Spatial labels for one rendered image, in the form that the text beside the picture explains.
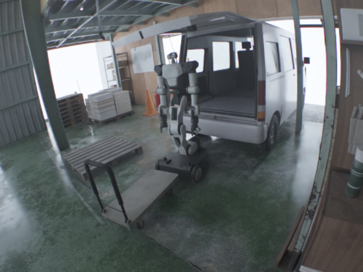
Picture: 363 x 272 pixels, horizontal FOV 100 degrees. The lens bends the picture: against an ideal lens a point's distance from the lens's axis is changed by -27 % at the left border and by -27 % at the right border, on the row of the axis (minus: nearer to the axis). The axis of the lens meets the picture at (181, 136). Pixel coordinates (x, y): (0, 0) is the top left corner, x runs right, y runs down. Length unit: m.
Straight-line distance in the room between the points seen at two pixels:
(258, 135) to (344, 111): 1.77
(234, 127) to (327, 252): 2.10
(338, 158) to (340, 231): 0.36
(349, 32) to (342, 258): 0.88
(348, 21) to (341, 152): 0.57
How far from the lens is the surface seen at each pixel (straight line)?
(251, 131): 2.63
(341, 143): 1.03
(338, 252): 0.96
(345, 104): 0.98
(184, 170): 2.42
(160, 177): 2.31
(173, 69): 2.31
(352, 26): 0.89
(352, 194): 0.94
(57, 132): 4.73
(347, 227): 0.86
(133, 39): 2.17
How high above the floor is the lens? 1.40
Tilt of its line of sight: 21 degrees down
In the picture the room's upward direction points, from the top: 7 degrees counter-clockwise
